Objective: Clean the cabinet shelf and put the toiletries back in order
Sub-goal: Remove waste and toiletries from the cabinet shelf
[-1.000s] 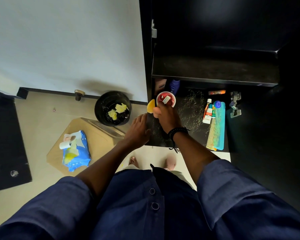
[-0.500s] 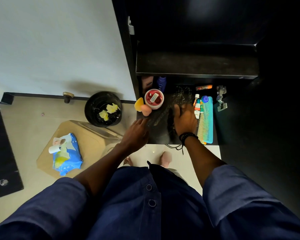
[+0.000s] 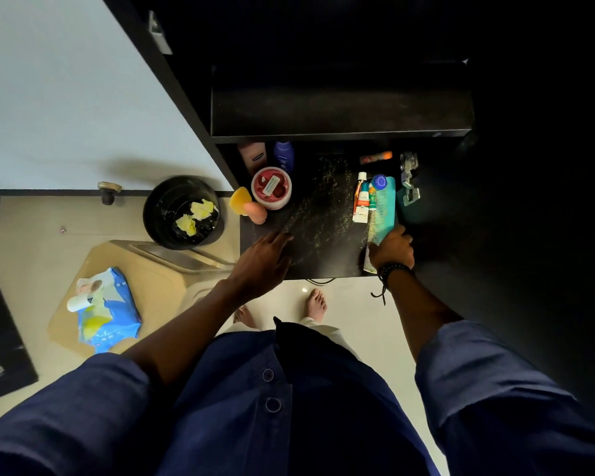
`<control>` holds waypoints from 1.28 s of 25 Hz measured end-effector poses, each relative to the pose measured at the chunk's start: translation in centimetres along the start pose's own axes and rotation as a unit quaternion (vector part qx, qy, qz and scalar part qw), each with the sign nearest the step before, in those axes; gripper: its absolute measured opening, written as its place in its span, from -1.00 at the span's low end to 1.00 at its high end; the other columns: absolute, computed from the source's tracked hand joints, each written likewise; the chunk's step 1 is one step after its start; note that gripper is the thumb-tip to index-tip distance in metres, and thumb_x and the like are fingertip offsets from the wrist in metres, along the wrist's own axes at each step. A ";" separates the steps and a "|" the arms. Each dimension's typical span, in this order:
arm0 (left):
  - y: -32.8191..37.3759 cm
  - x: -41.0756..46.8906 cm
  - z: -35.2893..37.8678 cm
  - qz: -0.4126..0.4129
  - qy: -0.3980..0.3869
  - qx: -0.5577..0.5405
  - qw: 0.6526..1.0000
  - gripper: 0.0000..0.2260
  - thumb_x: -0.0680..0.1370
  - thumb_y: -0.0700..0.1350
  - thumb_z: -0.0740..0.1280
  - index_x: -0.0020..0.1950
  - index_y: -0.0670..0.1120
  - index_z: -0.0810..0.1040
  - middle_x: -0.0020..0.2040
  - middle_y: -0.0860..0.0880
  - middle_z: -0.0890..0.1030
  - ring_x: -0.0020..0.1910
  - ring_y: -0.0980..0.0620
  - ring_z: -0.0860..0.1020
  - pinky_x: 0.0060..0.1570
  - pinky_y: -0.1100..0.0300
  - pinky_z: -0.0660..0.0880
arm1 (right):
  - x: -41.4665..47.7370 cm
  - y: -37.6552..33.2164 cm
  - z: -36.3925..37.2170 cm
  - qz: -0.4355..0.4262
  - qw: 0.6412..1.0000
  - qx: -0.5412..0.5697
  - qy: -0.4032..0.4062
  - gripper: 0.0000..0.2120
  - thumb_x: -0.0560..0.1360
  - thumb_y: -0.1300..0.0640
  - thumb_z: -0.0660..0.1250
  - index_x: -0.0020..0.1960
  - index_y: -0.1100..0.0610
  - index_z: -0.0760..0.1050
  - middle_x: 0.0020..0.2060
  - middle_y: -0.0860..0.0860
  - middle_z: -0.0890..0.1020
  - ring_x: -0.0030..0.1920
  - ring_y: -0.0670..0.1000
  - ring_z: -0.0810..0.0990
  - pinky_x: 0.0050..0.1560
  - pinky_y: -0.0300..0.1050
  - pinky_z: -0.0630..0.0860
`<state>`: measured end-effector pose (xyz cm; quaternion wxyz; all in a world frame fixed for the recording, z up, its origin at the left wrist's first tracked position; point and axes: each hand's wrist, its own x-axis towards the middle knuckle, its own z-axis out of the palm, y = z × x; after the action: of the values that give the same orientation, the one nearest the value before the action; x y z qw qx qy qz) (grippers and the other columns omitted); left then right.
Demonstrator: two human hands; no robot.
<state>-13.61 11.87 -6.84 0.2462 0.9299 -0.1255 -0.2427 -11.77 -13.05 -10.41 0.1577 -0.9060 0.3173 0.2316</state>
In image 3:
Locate person's left hand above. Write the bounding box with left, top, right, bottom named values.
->
left=226, top=231, right=295, bottom=303

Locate person's right forearm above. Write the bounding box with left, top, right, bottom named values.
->
left=386, top=267, right=465, bottom=362

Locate white tube with teal cap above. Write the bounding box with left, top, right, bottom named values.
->
left=352, top=182, right=372, bottom=224

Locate person's left foot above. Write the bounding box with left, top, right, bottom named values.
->
left=233, top=305, right=258, bottom=331

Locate yellow makeup sponge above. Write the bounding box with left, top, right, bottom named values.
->
left=228, top=186, right=253, bottom=216

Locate person's right hand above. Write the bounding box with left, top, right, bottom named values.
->
left=368, top=224, right=416, bottom=272

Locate person's right foot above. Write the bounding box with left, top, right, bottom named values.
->
left=305, top=288, right=328, bottom=323

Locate blue wipes packet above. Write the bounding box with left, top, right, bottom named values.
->
left=75, top=266, right=143, bottom=354

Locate white cabinet door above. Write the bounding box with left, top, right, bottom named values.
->
left=0, top=0, right=235, bottom=196

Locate person's left forearm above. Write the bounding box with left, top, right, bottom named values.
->
left=121, top=280, right=258, bottom=387

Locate beige plastic stool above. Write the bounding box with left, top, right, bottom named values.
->
left=47, top=240, right=239, bottom=358

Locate silver door hinge bracket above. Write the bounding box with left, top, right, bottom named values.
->
left=147, top=10, right=173, bottom=56

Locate black shelf board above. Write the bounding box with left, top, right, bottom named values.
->
left=210, top=59, right=476, bottom=144

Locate navy blue shirt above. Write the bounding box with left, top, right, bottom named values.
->
left=0, top=317, right=595, bottom=476

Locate black waste bin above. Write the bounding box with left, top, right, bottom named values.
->
left=142, top=175, right=225, bottom=251

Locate silver cabinet hinge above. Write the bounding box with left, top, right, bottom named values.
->
left=396, top=151, right=421, bottom=208

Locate blue lotion bottle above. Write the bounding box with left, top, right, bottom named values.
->
left=273, top=141, right=296, bottom=174

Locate black floor mat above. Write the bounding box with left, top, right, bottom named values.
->
left=0, top=242, right=39, bottom=406

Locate black cabinet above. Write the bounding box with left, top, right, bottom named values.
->
left=101, top=0, right=595, bottom=432

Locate teal comb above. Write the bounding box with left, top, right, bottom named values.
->
left=364, top=175, right=397, bottom=273

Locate pink makeup sponge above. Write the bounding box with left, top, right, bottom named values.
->
left=243, top=201, right=268, bottom=225

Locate black bead bracelet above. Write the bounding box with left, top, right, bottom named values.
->
left=376, top=262, right=413, bottom=286

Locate red cream jar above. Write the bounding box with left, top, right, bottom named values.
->
left=251, top=166, right=294, bottom=211

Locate person's foot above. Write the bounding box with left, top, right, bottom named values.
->
left=305, top=288, right=328, bottom=323
left=233, top=305, right=258, bottom=331

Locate small white roll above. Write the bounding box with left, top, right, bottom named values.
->
left=66, top=292, right=95, bottom=313

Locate pink lotion bottle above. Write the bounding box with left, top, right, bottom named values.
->
left=237, top=141, right=268, bottom=175

